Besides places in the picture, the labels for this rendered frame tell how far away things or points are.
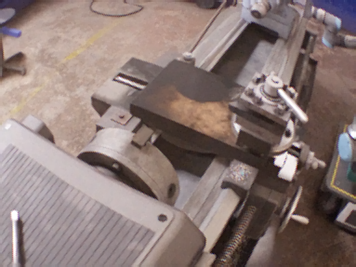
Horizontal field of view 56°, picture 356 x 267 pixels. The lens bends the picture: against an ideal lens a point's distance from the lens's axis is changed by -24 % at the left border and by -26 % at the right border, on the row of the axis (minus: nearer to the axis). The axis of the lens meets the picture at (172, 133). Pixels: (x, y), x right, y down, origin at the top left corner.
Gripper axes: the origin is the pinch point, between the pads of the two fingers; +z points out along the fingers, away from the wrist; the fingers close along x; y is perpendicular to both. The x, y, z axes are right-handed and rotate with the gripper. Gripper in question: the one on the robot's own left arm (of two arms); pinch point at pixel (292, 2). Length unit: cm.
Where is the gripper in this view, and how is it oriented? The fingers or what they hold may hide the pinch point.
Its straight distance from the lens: 220.7
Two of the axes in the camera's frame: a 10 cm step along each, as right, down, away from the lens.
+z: -8.9, -3.8, 2.6
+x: -2.4, 8.6, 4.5
